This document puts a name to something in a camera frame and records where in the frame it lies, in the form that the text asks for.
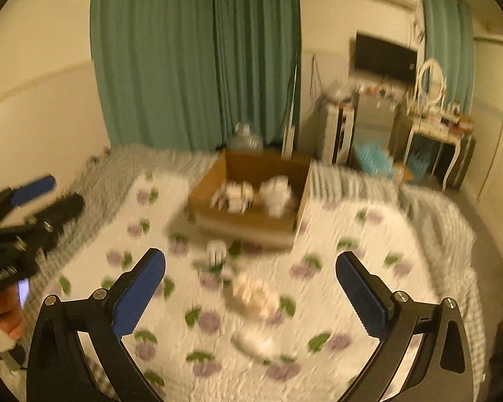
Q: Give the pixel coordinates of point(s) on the silver mini fridge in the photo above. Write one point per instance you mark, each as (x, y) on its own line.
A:
(373, 121)

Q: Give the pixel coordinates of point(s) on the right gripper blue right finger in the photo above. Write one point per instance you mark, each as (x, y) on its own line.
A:
(441, 369)

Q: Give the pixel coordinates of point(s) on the brown cardboard box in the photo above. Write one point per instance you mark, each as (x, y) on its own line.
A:
(254, 226)

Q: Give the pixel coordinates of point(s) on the grey checked bed sheet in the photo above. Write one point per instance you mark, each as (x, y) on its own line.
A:
(107, 182)

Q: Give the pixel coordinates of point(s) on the large teal curtain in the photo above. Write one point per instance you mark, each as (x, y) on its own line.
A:
(182, 74)

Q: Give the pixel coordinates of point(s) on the cream sock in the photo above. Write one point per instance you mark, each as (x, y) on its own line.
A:
(254, 298)

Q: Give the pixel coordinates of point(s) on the white oval vanity mirror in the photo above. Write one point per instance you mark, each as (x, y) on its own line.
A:
(430, 84)

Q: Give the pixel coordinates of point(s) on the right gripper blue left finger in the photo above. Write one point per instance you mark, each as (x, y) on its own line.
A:
(58, 369)

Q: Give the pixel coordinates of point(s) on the white louvered wardrobe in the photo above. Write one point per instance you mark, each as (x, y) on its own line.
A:
(483, 182)

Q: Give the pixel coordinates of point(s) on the white dressing table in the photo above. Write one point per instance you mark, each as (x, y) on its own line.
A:
(425, 147)

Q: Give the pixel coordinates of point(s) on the person's left hand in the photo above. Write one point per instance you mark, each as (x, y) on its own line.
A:
(11, 318)

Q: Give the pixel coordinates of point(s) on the narrow teal curtain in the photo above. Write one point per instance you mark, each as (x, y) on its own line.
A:
(449, 40)

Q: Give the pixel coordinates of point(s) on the small white patterned sock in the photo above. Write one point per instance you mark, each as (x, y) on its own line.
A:
(233, 197)

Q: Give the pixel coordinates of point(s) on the clear water jug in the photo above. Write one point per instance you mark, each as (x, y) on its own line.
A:
(245, 140)

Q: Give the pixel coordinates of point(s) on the white fluffy sock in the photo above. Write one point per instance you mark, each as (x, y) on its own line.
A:
(277, 197)

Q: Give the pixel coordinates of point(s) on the white green bunny sock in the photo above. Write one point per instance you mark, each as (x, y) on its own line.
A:
(217, 254)

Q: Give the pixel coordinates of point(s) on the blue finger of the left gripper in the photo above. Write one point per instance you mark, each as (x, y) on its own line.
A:
(12, 198)
(63, 213)

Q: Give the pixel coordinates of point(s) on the white floral quilt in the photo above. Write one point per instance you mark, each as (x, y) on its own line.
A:
(270, 325)

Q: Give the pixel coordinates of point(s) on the black wall television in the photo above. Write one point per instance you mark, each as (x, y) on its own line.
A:
(386, 59)

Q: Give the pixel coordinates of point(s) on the white suitcase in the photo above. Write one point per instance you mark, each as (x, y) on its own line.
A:
(335, 133)

